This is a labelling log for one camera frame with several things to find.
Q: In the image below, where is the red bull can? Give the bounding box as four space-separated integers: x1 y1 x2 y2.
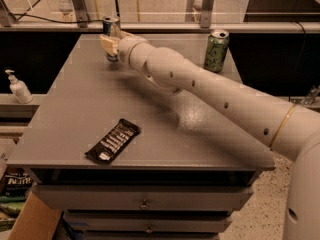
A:
100 17 119 62

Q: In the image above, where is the black cable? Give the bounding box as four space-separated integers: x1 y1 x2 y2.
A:
9 0 104 25

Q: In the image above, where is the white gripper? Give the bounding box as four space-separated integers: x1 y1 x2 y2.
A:
100 27 147 64

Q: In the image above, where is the upper drawer knob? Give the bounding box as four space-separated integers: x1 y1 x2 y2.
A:
139 199 150 210

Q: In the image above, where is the dark snack package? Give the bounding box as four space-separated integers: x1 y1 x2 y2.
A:
2 172 33 197

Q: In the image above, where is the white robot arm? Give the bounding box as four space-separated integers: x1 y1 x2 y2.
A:
100 25 320 240

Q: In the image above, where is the black snack bar wrapper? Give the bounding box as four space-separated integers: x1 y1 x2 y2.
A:
85 118 142 164

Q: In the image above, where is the green drink can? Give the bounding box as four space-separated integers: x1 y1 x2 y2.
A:
204 30 230 73

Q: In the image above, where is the white pump bottle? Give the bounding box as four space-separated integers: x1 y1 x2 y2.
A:
5 69 33 104

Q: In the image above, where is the drawer knob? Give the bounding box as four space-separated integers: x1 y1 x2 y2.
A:
139 199 150 210
145 225 154 234

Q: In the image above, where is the cardboard box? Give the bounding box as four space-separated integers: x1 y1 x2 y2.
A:
7 193 62 240

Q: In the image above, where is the lower drawer knob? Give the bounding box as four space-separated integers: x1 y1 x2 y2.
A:
145 225 154 234

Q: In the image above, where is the grey drawer cabinet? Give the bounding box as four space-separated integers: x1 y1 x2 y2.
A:
8 35 274 240

